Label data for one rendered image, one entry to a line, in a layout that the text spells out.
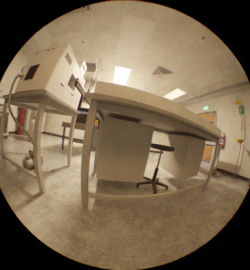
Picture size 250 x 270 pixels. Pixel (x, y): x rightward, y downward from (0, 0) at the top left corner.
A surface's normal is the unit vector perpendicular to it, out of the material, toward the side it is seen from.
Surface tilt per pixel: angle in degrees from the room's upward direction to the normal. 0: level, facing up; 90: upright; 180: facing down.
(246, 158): 90
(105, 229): 0
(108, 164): 90
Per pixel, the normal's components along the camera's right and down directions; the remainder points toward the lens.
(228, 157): -0.97, -0.17
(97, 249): 0.18, -0.98
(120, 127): 0.18, 0.05
